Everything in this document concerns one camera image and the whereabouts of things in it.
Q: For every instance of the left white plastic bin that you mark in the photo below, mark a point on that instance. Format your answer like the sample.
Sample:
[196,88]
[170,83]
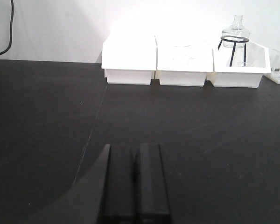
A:
[129,58]

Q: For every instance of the white plastic bin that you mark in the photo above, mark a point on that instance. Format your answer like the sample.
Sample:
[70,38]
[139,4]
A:
[129,58]
[183,61]
[239,74]

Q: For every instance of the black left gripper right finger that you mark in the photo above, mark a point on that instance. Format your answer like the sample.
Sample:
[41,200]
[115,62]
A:
[151,200]

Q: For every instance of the black wire tripod stand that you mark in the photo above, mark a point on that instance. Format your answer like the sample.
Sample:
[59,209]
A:
[232,50]

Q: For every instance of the clear glass flask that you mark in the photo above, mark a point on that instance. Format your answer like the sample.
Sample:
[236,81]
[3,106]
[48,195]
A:
[236,31]

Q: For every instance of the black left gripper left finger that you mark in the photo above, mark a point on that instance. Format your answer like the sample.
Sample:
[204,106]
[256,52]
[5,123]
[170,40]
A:
[118,206]

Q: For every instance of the middle white plastic bin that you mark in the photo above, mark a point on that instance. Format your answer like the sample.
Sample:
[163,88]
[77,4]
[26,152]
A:
[183,61]

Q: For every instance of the right white plastic bin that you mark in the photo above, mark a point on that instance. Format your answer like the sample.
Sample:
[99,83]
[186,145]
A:
[239,74]

